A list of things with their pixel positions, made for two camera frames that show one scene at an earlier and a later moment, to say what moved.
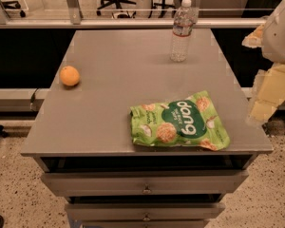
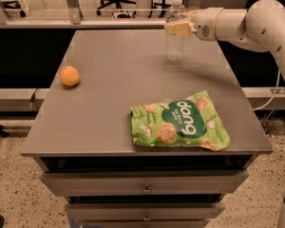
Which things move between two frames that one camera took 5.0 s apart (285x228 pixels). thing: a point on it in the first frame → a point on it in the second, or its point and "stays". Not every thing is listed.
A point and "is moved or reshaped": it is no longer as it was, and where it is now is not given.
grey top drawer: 147,183 stays
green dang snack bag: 190,121 stays
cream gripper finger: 275,86 → 180,28
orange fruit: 69,76 stays
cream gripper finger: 255,39 → 194,12
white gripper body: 280,37 → 204,23
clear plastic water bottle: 183,18 is moved or reshaped
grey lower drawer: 148,212 stays
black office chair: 116,1 stays
